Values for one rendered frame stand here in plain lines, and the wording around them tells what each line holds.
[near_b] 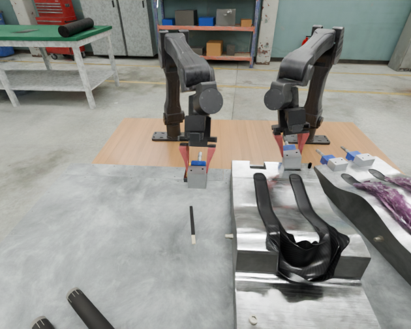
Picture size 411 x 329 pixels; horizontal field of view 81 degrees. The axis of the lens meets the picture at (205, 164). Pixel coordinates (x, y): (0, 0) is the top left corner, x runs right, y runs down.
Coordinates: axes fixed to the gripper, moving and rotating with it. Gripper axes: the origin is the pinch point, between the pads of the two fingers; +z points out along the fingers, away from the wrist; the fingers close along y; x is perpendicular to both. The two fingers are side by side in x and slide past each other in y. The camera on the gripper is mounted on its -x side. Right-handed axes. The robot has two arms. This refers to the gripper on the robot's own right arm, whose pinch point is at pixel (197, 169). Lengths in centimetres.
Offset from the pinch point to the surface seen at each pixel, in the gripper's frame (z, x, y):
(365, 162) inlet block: -1, 20, 57
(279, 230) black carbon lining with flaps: 10.6, -13.1, 19.9
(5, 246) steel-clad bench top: 22, -8, -50
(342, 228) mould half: 9.3, -12.9, 33.7
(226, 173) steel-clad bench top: 5.4, 23.0, 9.2
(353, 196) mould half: 6.5, 3.4, 44.6
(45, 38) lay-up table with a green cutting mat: -106, 226, -201
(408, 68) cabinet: -138, 459, 381
